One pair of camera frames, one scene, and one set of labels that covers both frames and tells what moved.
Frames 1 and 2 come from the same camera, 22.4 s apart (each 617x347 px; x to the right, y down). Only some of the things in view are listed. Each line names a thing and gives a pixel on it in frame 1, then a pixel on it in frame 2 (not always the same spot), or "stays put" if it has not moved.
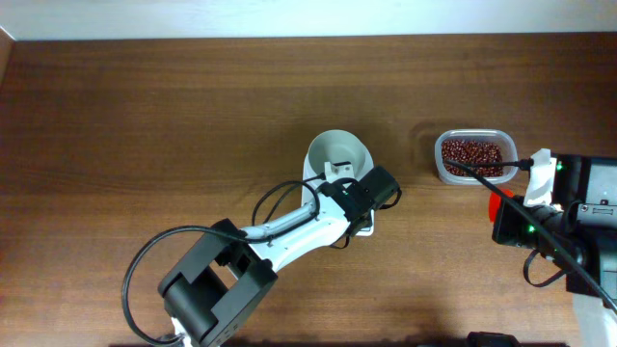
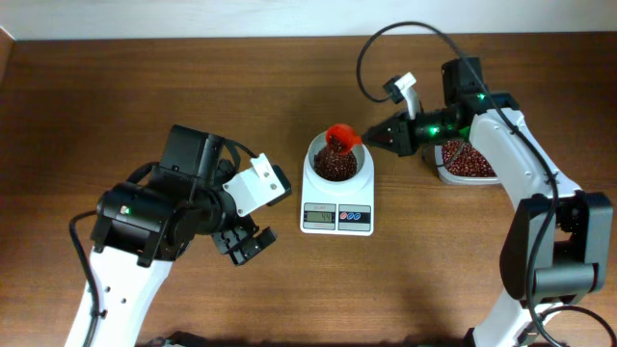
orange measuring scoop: x=495 y=203 → x=341 y=137
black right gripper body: x=501 y=224 → x=405 y=135
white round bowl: x=338 y=146 stays put
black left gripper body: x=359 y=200 → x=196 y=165
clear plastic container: x=480 y=146 stays put
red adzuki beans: x=472 y=151 stays put
